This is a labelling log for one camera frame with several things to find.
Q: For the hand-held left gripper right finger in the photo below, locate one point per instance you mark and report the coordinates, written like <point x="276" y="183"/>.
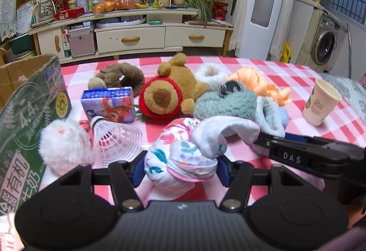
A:
<point x="224" y="173"/>

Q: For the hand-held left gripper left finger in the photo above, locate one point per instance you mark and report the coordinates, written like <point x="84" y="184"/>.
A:
<point x="137" y="172"/>

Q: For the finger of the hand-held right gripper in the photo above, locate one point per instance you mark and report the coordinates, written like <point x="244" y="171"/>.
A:
<point x="264" y="139"/>

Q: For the floral white baby garment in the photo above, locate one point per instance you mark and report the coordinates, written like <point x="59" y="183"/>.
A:
<point x="183" y="159"/>

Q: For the white fluffy sock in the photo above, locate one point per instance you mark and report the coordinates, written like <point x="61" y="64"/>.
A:
<point x="210" y="75"/>

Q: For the light blue fluffy sock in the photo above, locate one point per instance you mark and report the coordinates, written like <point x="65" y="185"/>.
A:
<point x="270" y="116"/>

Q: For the white shuttlecock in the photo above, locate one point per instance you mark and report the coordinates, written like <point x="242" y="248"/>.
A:
<point x="117" y="139"/>

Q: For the paper cup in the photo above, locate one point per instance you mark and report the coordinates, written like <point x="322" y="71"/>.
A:
<point x="318" y="105"/>

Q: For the grey-green fluffy sock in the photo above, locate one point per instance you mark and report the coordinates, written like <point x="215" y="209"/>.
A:
<point x="226" y="103"/>

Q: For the orange plush cloth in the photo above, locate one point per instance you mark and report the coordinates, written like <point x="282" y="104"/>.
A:
<point x="251" y="79"/>

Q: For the grey fluffy cloth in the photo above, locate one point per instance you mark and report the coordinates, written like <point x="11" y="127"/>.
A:
<point x="347" y="91"/>

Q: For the blue tissue pack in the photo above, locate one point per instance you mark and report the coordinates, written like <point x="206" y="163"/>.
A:
<point x="108" y="103"/>

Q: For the red checked tablecloth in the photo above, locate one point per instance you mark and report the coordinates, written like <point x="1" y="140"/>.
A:
<point x="300" y="71"/>

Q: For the white fluffy pompom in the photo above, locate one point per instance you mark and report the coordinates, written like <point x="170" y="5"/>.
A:
<point x="64" y="145"/>

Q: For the bear plush with red hood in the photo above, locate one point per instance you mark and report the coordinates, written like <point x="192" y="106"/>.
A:
<point x="163" y="93"/>

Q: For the person's purple clothing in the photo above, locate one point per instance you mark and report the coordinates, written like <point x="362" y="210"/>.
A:
<point x="348" y="241"/>

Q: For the yellow detergent bottle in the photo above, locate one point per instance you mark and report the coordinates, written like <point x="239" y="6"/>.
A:
<point x="286" y="52"/>

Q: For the brown plush toy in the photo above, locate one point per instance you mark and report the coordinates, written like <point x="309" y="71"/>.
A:
<point x="114" y="75"/>

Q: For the white tower air conditioner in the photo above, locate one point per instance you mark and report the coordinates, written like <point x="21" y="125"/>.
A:
<point x="268" y="33"/>

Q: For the washing machine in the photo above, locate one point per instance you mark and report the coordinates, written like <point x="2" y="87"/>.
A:
<point x="326" y="45"/>

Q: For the cream covered cabinet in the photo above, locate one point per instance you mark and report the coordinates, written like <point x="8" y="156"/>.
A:
<point x="304" y="28"/>

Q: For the white curtain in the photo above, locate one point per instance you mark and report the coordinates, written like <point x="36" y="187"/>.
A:
<point x="240" y="19"/>

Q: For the green printed cardboard box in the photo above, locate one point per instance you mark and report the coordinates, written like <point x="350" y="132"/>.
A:
<point x="23" y="113"/>

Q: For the red vase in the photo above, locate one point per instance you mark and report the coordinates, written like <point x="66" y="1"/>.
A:
<point x="220" y="11"/>

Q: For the cream television stand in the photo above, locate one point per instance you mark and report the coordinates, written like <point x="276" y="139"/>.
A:
<point x="143" y="36"/>

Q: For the pink metal case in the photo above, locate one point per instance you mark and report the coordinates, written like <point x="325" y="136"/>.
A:
<point x="81" y="42"/>

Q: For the small green box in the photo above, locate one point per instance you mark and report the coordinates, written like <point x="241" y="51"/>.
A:
<point x="155" y="22"/>

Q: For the bunch of bananas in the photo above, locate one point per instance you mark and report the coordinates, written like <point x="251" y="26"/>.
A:
<point x="141" y="5"/>

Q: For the pile of oranges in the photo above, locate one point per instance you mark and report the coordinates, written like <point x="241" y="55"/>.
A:
<point x="107" y="5"/>

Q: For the dark green bin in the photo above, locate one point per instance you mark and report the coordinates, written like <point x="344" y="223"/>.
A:
<point x="23" y="43"/>

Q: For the red snack packet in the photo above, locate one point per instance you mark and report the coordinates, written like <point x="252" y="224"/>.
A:
<point x="70" y="13"/>

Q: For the white basket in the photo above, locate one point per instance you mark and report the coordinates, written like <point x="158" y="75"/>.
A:
<point x="44" y="9"/>

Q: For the white lace cover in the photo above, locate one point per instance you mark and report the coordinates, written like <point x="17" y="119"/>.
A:
<point x="7" y="15"/>

